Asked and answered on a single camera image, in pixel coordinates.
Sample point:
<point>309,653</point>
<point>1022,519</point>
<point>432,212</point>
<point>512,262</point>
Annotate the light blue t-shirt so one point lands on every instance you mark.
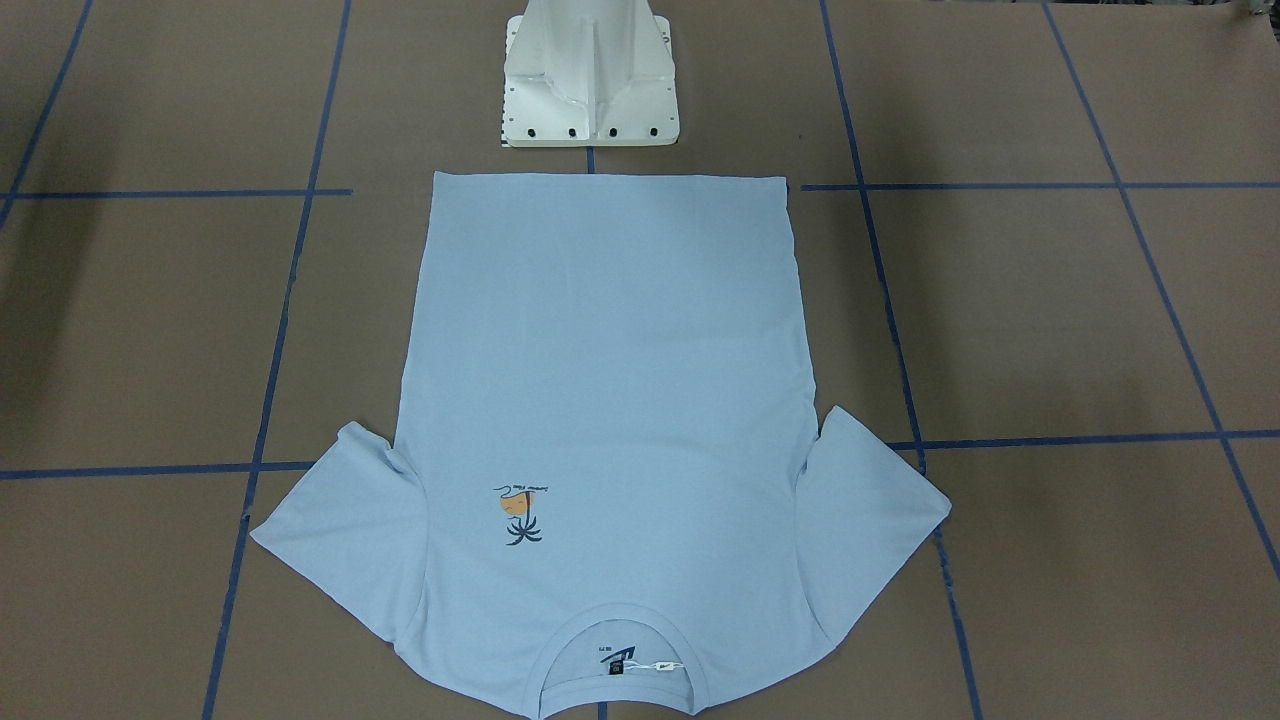
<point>609,481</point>

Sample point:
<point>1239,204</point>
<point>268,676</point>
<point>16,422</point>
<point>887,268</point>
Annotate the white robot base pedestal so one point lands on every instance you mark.
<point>589,74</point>

